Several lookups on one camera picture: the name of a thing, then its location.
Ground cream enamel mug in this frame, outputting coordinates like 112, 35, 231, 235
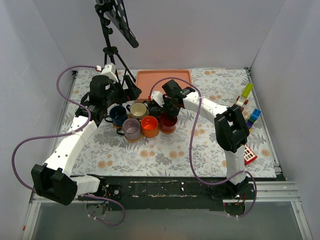
126, 102, 148, 120

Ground dark green mug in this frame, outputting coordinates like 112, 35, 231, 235
147, 100, 163, 118

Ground dark blue mug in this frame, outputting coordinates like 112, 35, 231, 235
104, 105, 128, 127

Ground red mug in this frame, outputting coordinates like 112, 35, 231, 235
159, 112, 178, 134

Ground orange mug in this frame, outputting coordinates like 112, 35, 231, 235
140, 116, 160, 138

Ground grey lilac mug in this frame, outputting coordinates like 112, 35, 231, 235
116, 118, 141, 142

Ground woven cork coaster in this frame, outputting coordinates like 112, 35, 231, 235
124, 133, 143, 143

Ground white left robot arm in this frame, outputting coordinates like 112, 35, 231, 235
31, 63, 142, 206

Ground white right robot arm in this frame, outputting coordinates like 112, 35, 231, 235
148, 77, 251, 199

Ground pink serving tray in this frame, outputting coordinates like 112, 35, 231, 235
135, 69, 192, 102

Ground floral table mat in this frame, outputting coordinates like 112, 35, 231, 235
70, 68, 276, 179

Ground toy brick car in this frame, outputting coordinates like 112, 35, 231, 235
235, 83, 254, 110

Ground black music stand tripod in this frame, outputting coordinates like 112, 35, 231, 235
93, 0, 140, 86

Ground blue green toy bricks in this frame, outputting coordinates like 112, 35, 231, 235
246, 108, 261, 130

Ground red toy brick window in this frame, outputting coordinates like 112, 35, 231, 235
244, 144, 258, 166

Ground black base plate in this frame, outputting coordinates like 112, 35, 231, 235
44, 174, 286, 212

